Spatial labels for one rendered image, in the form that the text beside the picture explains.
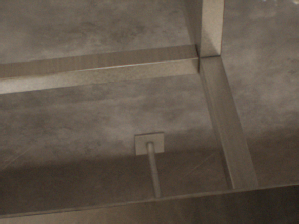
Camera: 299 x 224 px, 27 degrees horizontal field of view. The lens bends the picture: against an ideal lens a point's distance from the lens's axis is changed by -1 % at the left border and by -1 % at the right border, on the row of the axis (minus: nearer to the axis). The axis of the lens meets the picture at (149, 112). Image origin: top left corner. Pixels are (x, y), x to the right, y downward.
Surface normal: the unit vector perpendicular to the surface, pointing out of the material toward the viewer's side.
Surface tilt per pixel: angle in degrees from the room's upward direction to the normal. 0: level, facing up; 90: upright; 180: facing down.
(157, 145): 0
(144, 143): 0
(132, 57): 90
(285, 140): 0
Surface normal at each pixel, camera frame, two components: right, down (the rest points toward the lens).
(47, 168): 0.12, 0.73
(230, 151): -0.02, -0.68
